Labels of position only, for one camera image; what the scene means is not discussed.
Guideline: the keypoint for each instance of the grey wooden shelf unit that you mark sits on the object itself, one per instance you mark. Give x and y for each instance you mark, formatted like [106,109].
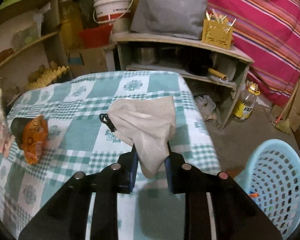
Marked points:
[208,70]

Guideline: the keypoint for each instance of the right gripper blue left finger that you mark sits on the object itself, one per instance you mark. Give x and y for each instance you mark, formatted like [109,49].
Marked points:
[134,168]

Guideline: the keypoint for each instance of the yellow utensil box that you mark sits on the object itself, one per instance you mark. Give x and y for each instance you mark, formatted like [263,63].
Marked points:
[217,30]

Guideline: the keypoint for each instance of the yellow oil jug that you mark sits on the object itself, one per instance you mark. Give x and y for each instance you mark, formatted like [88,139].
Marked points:
[71,24]

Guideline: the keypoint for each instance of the orange snack wrapper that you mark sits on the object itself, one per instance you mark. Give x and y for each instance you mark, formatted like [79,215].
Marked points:
[31,136]

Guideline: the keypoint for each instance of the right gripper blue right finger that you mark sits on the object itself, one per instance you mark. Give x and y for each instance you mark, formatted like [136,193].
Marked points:
[168,169]

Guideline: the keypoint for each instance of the white red plastic bucket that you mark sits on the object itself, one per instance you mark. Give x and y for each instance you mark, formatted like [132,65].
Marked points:
[117,13]

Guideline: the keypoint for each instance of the yellow egg tray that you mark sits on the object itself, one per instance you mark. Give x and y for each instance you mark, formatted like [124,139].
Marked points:
[45,76]

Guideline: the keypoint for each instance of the grey cushion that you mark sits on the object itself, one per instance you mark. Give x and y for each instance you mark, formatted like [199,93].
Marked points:
[176,18]

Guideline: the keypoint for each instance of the light blue plastic basket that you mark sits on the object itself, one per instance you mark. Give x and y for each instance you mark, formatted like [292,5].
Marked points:
[273,173]

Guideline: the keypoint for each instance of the red striped blanket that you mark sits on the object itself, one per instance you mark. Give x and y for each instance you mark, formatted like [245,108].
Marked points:
[268,31]

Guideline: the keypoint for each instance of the oil bottle yellow label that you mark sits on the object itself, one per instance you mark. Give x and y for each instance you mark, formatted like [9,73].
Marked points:
[246,102]

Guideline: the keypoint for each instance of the beige face mask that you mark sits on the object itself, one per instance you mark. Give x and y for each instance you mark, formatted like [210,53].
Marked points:
[148,125]

